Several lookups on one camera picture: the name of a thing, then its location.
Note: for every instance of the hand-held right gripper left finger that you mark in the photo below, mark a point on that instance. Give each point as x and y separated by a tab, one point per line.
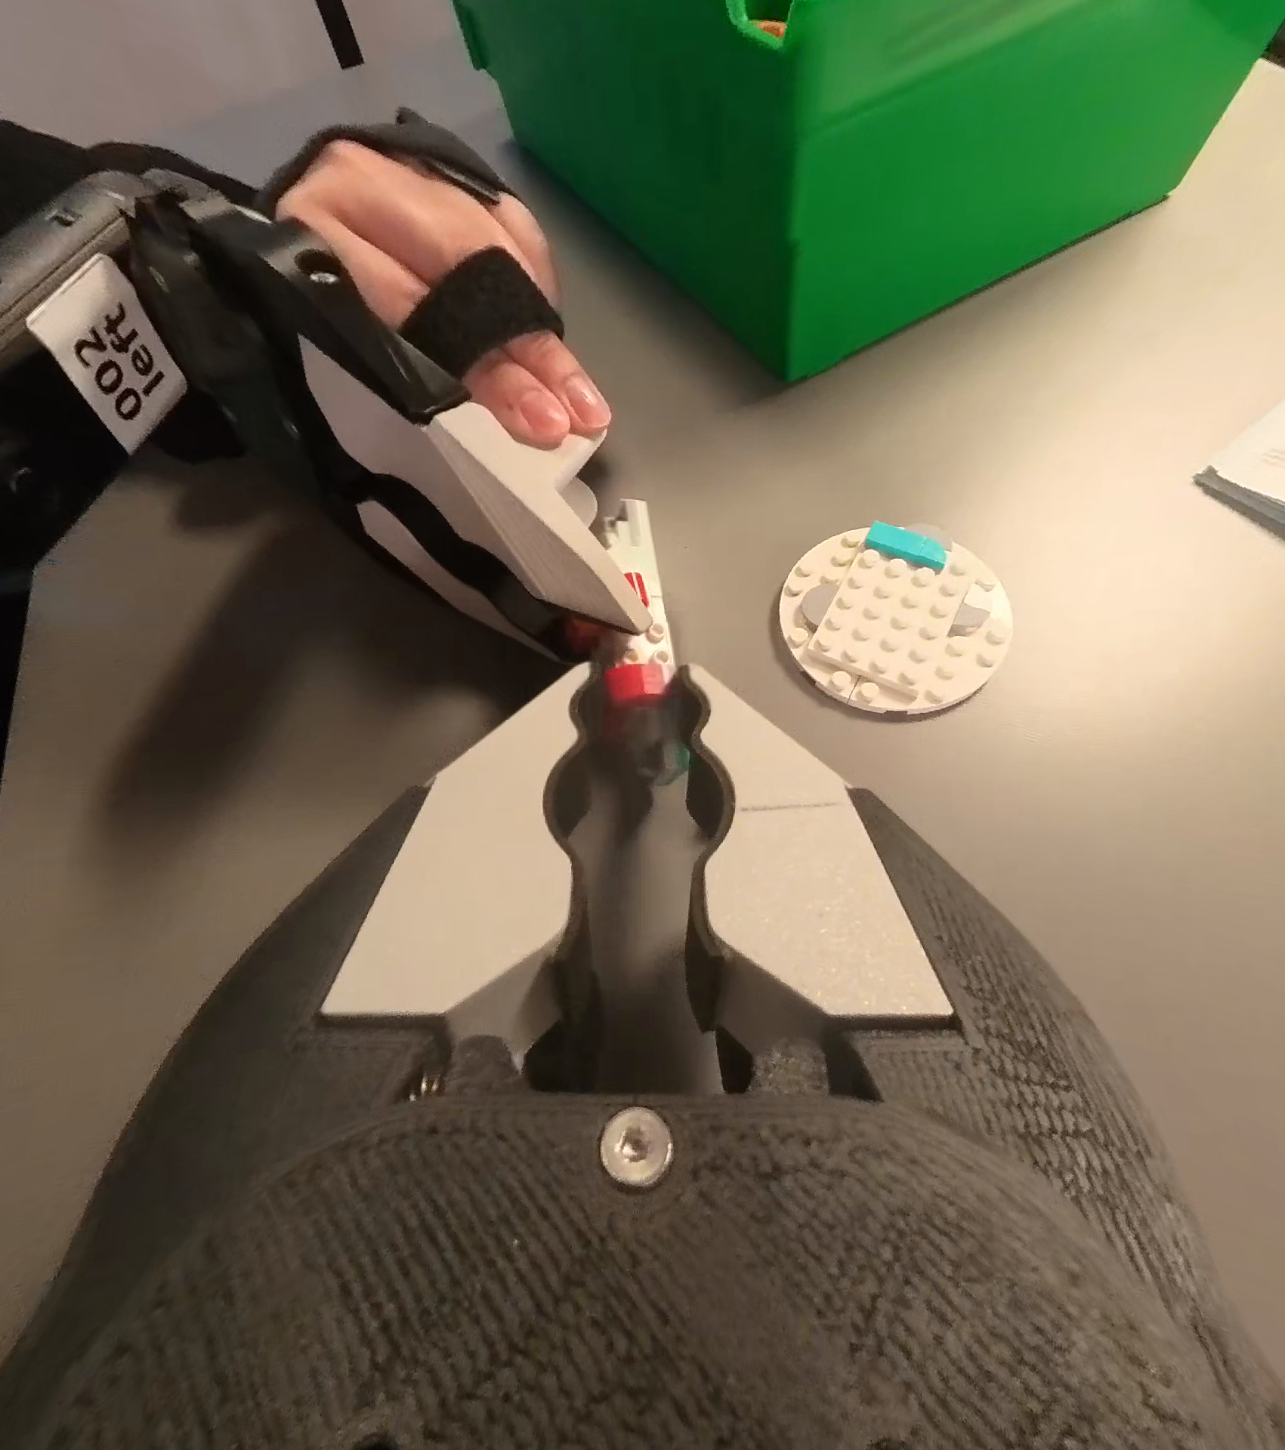
450	883

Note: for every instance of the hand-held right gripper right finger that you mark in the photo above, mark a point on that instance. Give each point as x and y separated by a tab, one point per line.
813	894

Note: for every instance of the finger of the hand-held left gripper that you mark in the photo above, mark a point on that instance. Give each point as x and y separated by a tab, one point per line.
354	407
530	521

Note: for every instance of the multicolour lego model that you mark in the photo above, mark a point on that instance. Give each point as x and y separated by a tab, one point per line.
643	566

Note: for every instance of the green plastic bin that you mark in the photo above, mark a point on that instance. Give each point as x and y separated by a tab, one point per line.
881	169

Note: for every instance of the round white lego plate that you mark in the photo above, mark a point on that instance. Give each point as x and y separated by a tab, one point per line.
897	634

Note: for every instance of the person's left hand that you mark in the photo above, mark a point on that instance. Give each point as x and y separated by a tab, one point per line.
404	214

